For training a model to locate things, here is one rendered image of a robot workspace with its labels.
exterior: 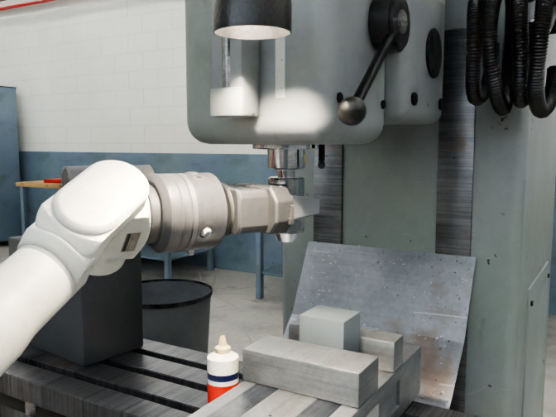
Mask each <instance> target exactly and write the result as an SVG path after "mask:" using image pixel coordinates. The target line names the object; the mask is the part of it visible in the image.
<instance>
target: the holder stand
mask: <svg viewBox="0 0 556 417"><path fill-rule="evenodd" d="M22 236H23V235H22ZM22 236H15V237H9V238H8V246H9V256H10V255H12V254H13V253H14V252H15V251H16V250H17V246H18V244H19V242H20V241H21V239H22ZM29 345H31V346H33V347H35V348H39V349H41V350H43V351H46V352H49V353H51V354H54V355H56V356H58V357H62V358H64V359H66V360H68V361H71V362H74V363H76V364H79V365H80V366H83V367H86V366H88V365H91V364H94V363H95V362H100V361H102V360H105V359H108V358H110V357H115V356H117V355H119V354H122V353H125V352H129V351H131V350H134V349H137V348H141V347H142V346H143V323H142V292H141V251H139V252H138V254H137V255H136V256H135V257H134V258H132V259H125V261H124V263H123V265H122V267H121V268H120V269H119V270H117V271H115V272H113V273H112V274H109V275H106V276H91V275H89V277H88V279H87V281H86V283H85V284H84V285H83V286H82V287H81V288H80V289H79V290H78V291H77V292H76V293H75V294H74V296H73V297H72V298H71V299H70V300H69V301H68V302H67V303H66V304H65V305H64V306H63V307H62V308H61V309H60V310H59V311H58V312H57V313H56V314H55V315H54V316H53V317H52V318H51V319H50V320H49V321H48V322H47V323H46V324H45V325H44V326H43V327H42V328H41V329H40V330H39V331H38V333H37V334H36V335H35V336H34V337H33V339H32V340H31V341H30V343H29Z"/></svg>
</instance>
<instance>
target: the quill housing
mask: <svg viewBox="0 0 556 417"><path fill-rule="evenodd" d="M291 1H292V33H291V35H289V36H286V37H282V38H277V39H269V40H259V76H260V114H259V116H258V117H212V116H211V109H210V89H212V88H213V45H212V0H185V49H186V98H187V124H188V129H189V131H190V133H191V135H192V136H193V137H194V138H195V139H196V140H198V141H200V142H202V143H206V144H228V145H341V144H366V143H369V142H371V141H374V140H375V139H377V138H378V137H379V136H380V134H381V131H382V129H383V125H384V108H386V101H385V61H386V59H385V60H384V61H383V63H382V65H381V68H380V69H379V71H378V73H377V75H376V77H375V79H374V81H373V83H372V85H371V87H370V89H369V91H368V93H367V96H366V97H365V99H364V101H363V102H364V103H365V105H366V107H367V115H366V117H365V118H364V120H363V121H362V122H361V123H360V124H358V125H356V126H348V125H345V124H343V123H342V122H341V121H340V120H339V118H338V105H339V104H340V103H341V101H342V100H344V99H345V98H347V97H352V96H353V95H354V94H355V92H356V91H357V88H358V86H359V84H360V83H361V81H362V78H363V76H364V75H365V73H366V72H367V69H368V67H369V65H370V63H371V61H372V59H373V58H374V56H375V54H376V52H377V50H376V49H375V48H374V46H373V45H372V43H371V38H370V35H369V29H368V14H369V9H370V6H371V2H372V0H291Z"/></svg>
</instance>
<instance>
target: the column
mask: <svg viewBox="0 0 556 417"><path fill-rule="evenodd" d="M467 5H468V0H445V19H444V46H443V110H442V113H441V117H440V119H439V120H438V121H437V122H435V123H433V124H429V125H385V126H383V129H382V131H381V134H380V136H379V137H378V138H377V139H375V140H374V141H371V142H369V143H366V144H341V145H325V161H324V162H325V165H326V166H325V167H324V168H323V169H320V168H318V163H319V149H312V150H305V168H304V169H298V170H295V176H301V177H304V196H305V197H312V198H319V214H316V215H313V216H308V217H305V218H304V232H302V233H298V235H297V237H296V239H295V240H294V241H293V242H283V335H284V333H285V330H286V327H287V325H288V323H289V321H290V317H291V315H292V312H293V308H294V304H295V298H296V294H297V290H298V286H299V282H300V276H301V272H302V269H303V264H304V259H305V254H306V251H307V247H308V243H309V241H310V242H315V241H316V242H326V243H335V244H344V245H353V246H359V245H360V246H361V247H378V248H386V249H395V250H403V251H412V252H428V253H438V254H446V255H454V256H471V257H476V264H475V271H474V277H473V283H472V293H471V299H470V305H469V311H468V317H467V328H466V334H465V340H464V345H463V352H462V356H461V361H460V364H459V368H458V375H457V379H456V383H455V387H454V391H453V398H452V402H451V405H450V410H455V411H459V412H463V413H466V414H470V415H476V416H481V417H543V408H544V378H545V363H546V347H547V332H548V316H549V286H550V270H551V254H552V239H553V223H554V193H555V177H556V107H555V109H554V110H553V112H552V113H551V114H550V115H549V116H548V117H545V118H538V117H535V116H534V115H533V114H532V112H531V111H530V107H529V105H528V106H526V107H525V108H517V107H516V106H515V105H514V103H513V106H512V109H511V111H510V113H508V114H507V115H505V116H499V115H498V114H497V113H495V112H494V110H493V108H492V105H491V102H490V99H489V98H488V100H487V101H486V102H485V103H483V104H482V105H480V106H474V105H472V104H470V103H469V102H468V100H467V95H466V89H465V87H466V86H465V78H466V77H465V75H466V74H465V73H466V71H465V70H466V68H465V67H466V65H465V64H466V60H465V59H466V58H467V57H466V55H467V54H466V49H467V48H466V46H467V45H466V44H467V42H466V41H467V39H466V38H467V33H466V32H467Z"/></svg>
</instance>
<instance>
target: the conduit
mask: <svg viewBox="0 0 556 417"><path fill-rule="evenodd" d="M533 1H534V0H505V8H506V9H505V10H506V11H505V13H506V14H505V15H506V16H505V18H506V19H505V20H506V21H505V23H506V24H505V29H504V30H505V31H504V32H505V34H504V38H505V39H504V42H503V43H504V45H503V46H504V47H503V49H504V50H503V53H502V54H503V58H502V59H503V61H502V66H501V67H502V68H501V72H500V67H499V61H500V60H499V58H500V57H499V55H500V54H499V53H500V51H499V50H500V49H499V47H500V43H497V30H498V29H497V28H498V19H499V12H500V7H501V2H502V0H468V5H467V32H466V33H467V38H466V39H467V41H466V42H467V44H466V45H467V46H466V48H467V49H466V54H467V55H466V57H467V58H466V59H465V60H466V64H465V65H466V67H465V68H466V70H465V71H466V73H465V74H466V75H465V77H466V78H465V86H466V87H465V89H466V95H467V100H468V102H469V103H470V104H472V105H474V106H480V105H482V104H483V103H485V102H486V101H487V100H488V98H489V99H490V102H491V105H492V108H493V110H494V112H495V113H497V114H498V115H499V116H505V115H507V114H508V113H510V111H511V109H512V106H513V103H514V105H515V106H516V107H517V108H525V107H526V106H528V105H529V107H530V111H531V112H532V114H533V115H534V116H535V117H538V118H545V117H548V116H549V115H550V114H551V113H552V112H553V110H554V109H555V107H556V65H552V66H549V67H548V68H547V75H546V83H545V70H546V69H545V67H546V65H545V64H546V62H545V61H546V58H547V56H546V55H547V54H548V53H547V51H548V50H547V49H548V47H547V45H548V44H549V43H548V42H549V40H548V39H549V35H550V34H555V33H556V19H555V22H554V25H553V28H552V30H551V31H550V30H549V29H550V26H551V24H550V22H551V19H552V17H551V16H552V13H553V12H552V11H553V7H554V5H556V2H555V0H536V3H535V12H534V19H530V20H528V10H529V9H528V5H529V4H528V2H533ZM528 24H529V25H528ZM549 32H550V33H549ZM528 33H529V35H528ZM528 37H529V38H528ZM528 43H529V44H528ZM481 50H482V52H481ZM481 54H482V55H481ZM481 56H482V57H483V58H481ZM481 60H483V62H482V61H481ZM481 62H482V63H483V66H484V67H483V69H484V70H483V76H482V80H481V65H482V64H481ZM544 84H545V85H544Z"/></svg>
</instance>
